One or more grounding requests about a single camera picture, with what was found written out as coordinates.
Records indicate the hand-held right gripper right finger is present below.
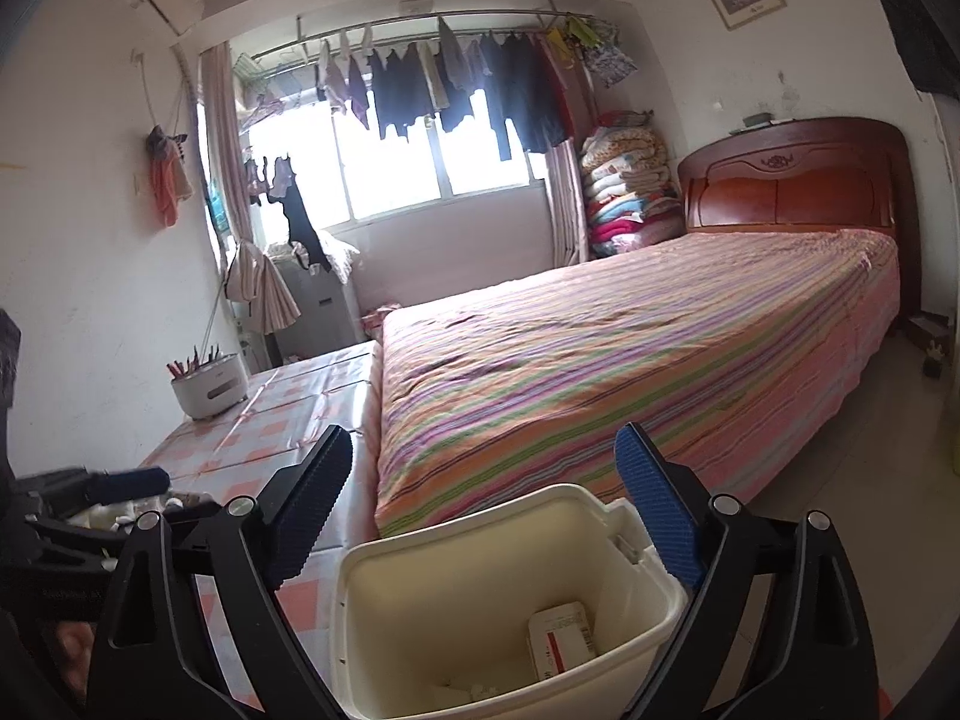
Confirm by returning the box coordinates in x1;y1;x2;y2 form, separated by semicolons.
613;424;880;720

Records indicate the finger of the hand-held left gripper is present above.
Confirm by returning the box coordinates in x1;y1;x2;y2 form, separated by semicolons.
84;466;173;505

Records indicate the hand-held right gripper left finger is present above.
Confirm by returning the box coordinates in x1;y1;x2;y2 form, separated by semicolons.
86;424;353;720

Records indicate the cream plastic bin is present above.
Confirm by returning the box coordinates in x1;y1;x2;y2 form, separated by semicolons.
334;484;691;720

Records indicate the white red-striped cardboard box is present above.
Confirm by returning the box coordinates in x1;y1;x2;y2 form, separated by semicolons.
527;600;599;682

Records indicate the person's left hand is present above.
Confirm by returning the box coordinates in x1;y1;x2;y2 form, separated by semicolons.
54;619;97;695

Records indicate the white round pot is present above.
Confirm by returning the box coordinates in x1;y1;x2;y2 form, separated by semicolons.
169;354;252;421

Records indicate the bunch of pencils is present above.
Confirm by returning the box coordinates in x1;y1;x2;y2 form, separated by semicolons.
166;343;224;382

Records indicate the bed with striped sheet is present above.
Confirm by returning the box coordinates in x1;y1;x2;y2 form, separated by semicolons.
373;229;901;539

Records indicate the grey standing appliance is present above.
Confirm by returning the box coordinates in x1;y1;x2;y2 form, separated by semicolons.
266;242;362;362

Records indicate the striped folded cloth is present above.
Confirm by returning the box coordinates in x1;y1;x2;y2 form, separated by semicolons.
223;238;303;336

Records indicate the black hanging garment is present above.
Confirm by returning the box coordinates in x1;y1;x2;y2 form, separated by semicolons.
281;172;332;276

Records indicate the pink striped curtain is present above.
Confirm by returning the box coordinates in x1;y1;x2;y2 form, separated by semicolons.
199;41;261;271
544;141;591;269

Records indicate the stack of folded blankets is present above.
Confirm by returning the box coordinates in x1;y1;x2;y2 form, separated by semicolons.
576;111;685;261

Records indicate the window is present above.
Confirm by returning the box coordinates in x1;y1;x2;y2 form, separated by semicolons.
238;101;554;230

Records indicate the red wooden headboard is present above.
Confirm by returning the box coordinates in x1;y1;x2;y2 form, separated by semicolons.
677;116;925;332

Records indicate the row of hanging clothes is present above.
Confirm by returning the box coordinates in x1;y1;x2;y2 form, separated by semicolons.
313;11;640;164

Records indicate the dark cloth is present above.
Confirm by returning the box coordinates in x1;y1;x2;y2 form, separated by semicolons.
855;0;960;102

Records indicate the orange cloth on wall hook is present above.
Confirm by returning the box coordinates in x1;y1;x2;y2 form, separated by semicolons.
145;124;196;230

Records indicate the metal clothes rail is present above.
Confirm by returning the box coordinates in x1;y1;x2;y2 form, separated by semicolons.
247;6;597;65

